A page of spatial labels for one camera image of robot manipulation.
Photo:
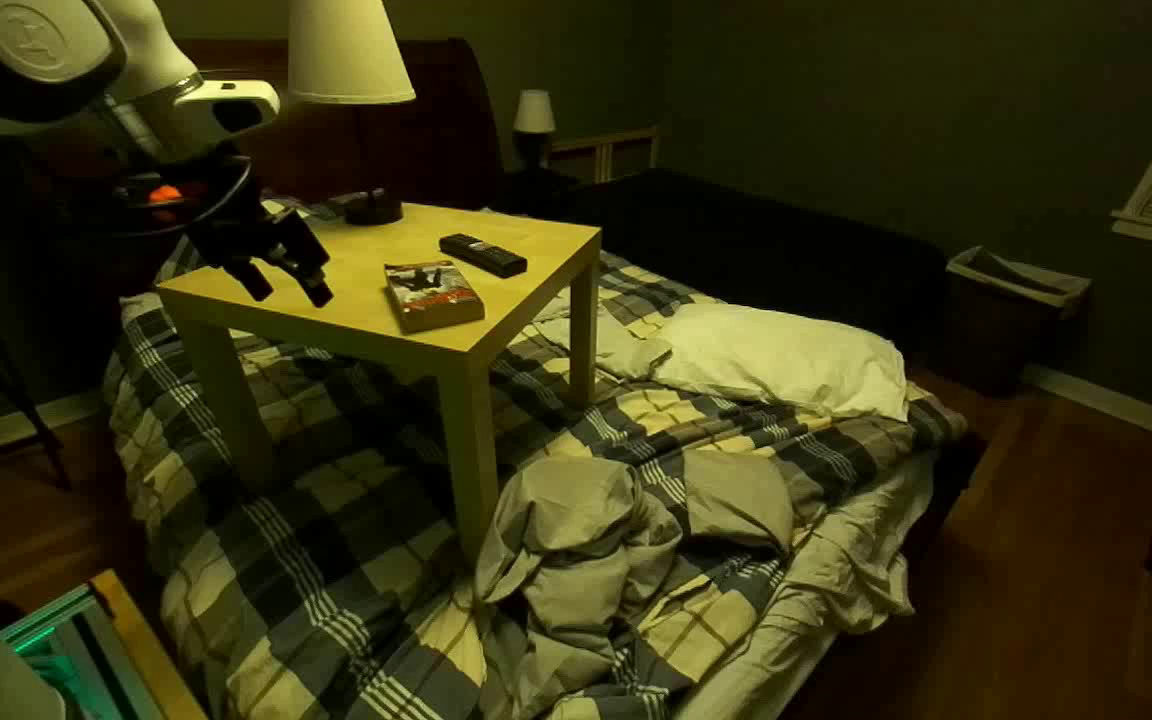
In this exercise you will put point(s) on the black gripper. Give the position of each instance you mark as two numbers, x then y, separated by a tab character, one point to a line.
242	212

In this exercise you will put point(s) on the light wooden side table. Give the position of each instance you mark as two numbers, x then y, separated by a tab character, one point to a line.
376	286

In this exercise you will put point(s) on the white bed sheet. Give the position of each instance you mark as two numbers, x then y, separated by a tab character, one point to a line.
856	562

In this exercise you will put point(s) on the white pillow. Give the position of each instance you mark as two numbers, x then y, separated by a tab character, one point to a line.
791	357

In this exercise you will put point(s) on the white low shelf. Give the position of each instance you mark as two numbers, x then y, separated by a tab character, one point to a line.
600	155

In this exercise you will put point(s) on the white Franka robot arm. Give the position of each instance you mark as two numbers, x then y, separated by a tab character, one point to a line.
29	54

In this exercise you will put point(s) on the dark waste bin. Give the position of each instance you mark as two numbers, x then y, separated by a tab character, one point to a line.
1008	323

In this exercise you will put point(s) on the dark couch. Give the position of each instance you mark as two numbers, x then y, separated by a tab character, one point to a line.
763	255

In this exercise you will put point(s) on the table lamp with cream shade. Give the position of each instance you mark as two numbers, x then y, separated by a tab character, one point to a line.
347	54

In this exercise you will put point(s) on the black remote control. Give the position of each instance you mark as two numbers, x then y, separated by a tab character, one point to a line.
482	255

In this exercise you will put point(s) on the green lit robot mounting platform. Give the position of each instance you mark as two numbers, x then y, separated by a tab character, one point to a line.
99	655

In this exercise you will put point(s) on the plaid blanket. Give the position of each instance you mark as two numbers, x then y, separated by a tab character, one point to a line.
338	572

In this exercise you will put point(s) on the small bedside lamp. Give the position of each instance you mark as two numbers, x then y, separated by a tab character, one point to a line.
534	113

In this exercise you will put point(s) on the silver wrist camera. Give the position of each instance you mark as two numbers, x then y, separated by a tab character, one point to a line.
234	105

